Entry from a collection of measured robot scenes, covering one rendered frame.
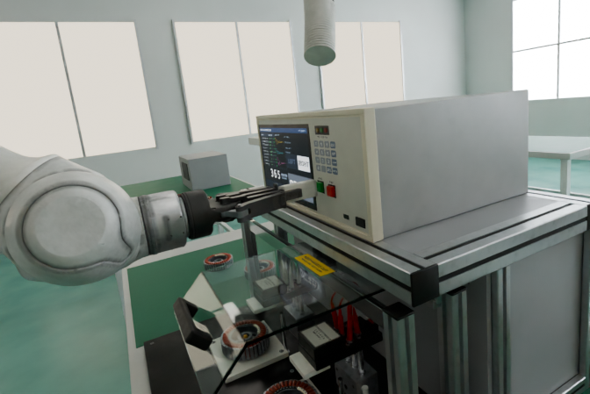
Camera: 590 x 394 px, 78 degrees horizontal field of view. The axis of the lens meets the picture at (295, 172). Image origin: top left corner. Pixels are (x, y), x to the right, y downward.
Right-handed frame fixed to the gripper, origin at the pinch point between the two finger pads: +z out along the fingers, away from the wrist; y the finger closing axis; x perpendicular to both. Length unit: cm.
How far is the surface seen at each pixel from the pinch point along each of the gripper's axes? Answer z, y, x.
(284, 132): 4.7, -13.6, 9.7
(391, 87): 435, -468, 29
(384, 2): 431, -469, 174
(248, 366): -10.1, -13.8, -40.1
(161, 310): -24, -58, -43
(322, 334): -0.3, 4.1, -26.2
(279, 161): 4.7, -17.6, 3.2
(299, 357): -4.5, 2.3, -30.3
